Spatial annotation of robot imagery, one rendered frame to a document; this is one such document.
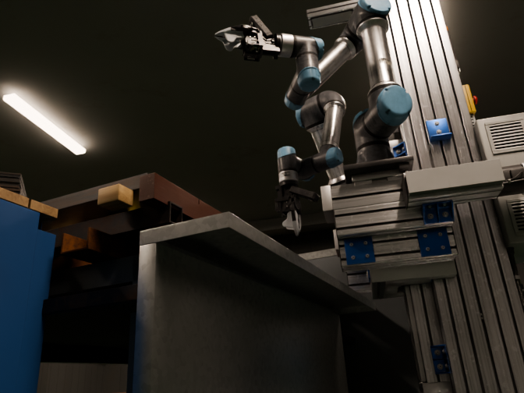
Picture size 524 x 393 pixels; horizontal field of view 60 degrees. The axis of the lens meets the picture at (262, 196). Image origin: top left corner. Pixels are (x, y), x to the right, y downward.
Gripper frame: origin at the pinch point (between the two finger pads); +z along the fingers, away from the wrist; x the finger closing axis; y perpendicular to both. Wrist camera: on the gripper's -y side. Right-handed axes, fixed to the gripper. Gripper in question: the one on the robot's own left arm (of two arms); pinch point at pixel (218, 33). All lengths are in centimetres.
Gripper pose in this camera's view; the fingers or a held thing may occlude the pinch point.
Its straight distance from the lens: 159.3
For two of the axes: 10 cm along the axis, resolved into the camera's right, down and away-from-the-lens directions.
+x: -2.1, 5.1, 8.4
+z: -9.7, -0.3, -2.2
